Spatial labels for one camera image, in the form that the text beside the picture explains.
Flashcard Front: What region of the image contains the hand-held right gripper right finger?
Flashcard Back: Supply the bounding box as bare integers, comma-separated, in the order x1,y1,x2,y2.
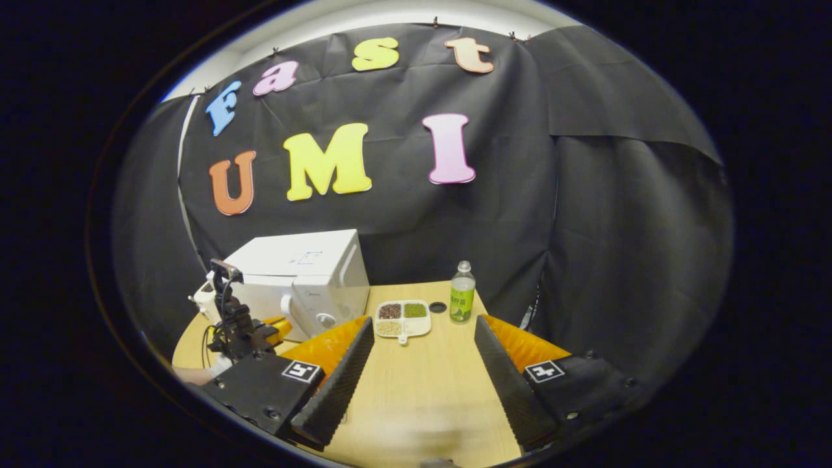
474,314,641,454

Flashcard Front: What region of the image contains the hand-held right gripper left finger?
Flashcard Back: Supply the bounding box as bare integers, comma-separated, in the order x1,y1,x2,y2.
201,317,376,452

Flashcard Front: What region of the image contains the white microwave oven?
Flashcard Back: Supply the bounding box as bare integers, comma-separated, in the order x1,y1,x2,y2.
221,229,371,343

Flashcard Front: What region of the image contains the white toaster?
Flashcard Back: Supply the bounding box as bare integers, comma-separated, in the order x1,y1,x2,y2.
188,278,225,324

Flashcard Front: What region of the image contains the white divided bean tray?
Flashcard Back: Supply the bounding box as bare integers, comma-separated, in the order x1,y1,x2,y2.
374,300,432,346

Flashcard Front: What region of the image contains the green label drink bottle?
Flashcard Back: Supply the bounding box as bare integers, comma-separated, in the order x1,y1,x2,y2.
449,261,476,324

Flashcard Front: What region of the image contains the black backdrop cloth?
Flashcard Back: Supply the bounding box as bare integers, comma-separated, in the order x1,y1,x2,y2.
110,23,735,384

